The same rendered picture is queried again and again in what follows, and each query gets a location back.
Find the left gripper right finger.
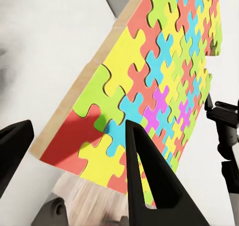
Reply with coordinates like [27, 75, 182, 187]
[125, 119, 210, 226]

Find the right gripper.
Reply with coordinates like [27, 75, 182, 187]
[204, 93, 239, 138]

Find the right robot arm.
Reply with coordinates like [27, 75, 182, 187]
[204, 93, 239, 226]

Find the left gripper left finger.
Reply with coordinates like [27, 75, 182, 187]
[0, 119, 34, 199]

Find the jigsaw puzzle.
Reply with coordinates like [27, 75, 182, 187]
[28, 0, 223, 207]

